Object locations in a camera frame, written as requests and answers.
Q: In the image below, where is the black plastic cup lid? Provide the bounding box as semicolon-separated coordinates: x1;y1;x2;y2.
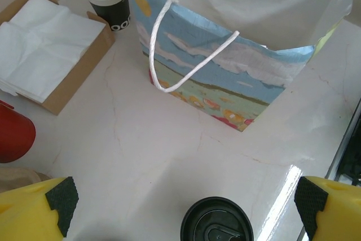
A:
180;196;254;241

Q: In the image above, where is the aluminium side rail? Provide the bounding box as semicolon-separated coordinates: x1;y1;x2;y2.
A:
327;102;361;190

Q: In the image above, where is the printed paper gift bag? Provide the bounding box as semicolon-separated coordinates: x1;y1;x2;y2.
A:
126;0;356;134

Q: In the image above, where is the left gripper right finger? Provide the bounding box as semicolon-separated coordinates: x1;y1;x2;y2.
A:
294;176;361;241

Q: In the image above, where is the stack of paper cups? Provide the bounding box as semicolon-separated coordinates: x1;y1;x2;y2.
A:
73;0;132;32

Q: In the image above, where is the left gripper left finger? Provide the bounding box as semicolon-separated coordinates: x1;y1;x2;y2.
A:
0;176;81;241

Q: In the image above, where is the red straw container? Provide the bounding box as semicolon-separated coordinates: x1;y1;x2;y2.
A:
0;99;37;164

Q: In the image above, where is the white napkin stack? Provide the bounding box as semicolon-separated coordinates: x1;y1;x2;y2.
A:
0;22;85;104
10;0;107;64

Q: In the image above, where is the cardboard napkin box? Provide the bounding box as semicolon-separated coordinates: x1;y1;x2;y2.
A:
0;0;116;116

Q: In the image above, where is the stack of pulp cup carriers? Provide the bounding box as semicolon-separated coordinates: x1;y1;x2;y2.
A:
0;166;56;195

